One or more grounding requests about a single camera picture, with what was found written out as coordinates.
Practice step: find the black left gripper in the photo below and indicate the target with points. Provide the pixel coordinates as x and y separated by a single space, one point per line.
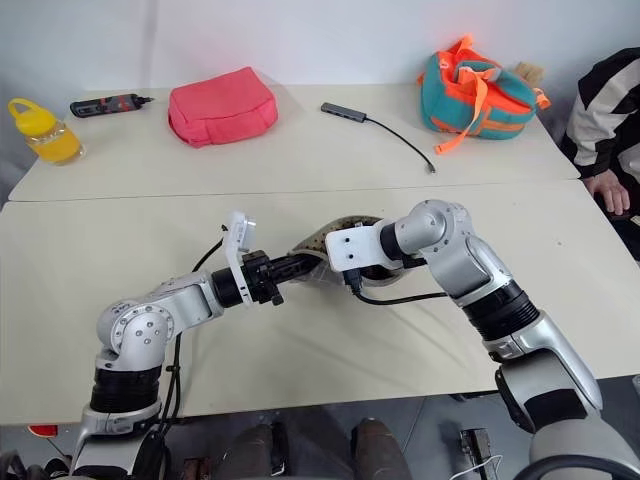
260 280

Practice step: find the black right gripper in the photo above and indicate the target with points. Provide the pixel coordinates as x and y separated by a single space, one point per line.
380 272

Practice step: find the grey plaid pouch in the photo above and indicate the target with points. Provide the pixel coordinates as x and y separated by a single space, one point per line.
320 240

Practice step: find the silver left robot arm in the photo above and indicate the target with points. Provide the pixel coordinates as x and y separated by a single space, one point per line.
150 320

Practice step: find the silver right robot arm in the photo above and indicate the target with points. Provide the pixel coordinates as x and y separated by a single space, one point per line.
465 270

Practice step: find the pink fabric pouch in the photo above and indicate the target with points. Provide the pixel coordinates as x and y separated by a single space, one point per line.
220 110

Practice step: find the person's bare hand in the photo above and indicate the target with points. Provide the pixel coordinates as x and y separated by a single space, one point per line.
610 192

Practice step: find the dark rounded shape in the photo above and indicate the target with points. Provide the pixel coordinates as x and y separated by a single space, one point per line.
380 450
252 455

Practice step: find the teal and orange bag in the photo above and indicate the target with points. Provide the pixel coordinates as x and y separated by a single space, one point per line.
465 105

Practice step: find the beige plush item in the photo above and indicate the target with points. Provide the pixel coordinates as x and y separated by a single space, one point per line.
531 71

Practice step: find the black and red handheld tool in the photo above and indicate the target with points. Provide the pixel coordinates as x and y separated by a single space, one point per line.
100 106

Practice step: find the yellow-capped juice bottle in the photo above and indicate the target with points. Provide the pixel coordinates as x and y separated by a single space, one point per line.
50 140

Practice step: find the person in black-white jacket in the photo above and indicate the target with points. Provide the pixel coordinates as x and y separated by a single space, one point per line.
607 110

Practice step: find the red object under table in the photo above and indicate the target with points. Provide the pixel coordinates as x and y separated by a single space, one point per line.
42 430

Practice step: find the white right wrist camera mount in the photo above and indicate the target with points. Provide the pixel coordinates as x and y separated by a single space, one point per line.
350 245

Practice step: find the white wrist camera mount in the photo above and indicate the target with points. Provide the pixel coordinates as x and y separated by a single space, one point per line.
239 235
350 245

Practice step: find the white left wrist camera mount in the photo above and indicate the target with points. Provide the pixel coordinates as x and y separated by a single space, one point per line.
239 235

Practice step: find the black bracket on floor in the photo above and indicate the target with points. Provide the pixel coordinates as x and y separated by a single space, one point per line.
475 447

